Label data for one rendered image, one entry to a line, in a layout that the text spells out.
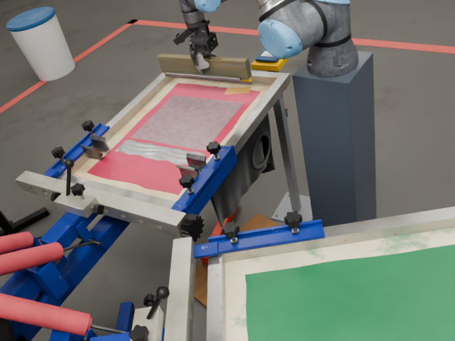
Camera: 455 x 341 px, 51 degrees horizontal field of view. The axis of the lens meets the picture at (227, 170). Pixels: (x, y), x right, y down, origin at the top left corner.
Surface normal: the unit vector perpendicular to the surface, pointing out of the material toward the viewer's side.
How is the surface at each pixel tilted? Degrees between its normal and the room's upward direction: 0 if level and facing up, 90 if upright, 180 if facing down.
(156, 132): 0
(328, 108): 90
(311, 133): 90
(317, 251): 0
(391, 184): 0
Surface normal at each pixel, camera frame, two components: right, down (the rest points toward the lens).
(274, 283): -0.22, -0.75
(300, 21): 0.33, -0.08
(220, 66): -0.48, 0.63
